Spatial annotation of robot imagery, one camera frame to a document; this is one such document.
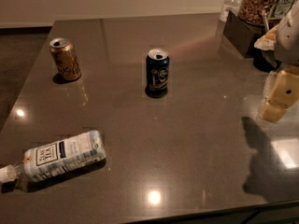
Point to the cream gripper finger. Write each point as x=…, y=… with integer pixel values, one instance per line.
x=281, y=91

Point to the blue pepsi can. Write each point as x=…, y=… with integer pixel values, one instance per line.
x=157, y=70

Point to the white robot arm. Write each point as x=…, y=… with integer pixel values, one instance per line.
x=287, y=47

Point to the clear plastic water bottle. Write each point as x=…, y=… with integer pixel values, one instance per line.
x=229, y=6

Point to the blue plastic tea bottle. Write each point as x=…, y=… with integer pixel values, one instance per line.
x=57, y=158

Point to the gold soda can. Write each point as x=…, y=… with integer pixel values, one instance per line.
x=65, y=58

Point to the snack bag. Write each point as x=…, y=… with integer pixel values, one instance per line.
x=267, y=41

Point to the dark brown box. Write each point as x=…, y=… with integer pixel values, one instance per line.
x=242, y=35

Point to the glass jar of nuts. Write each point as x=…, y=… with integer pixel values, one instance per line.
x=251, y=11

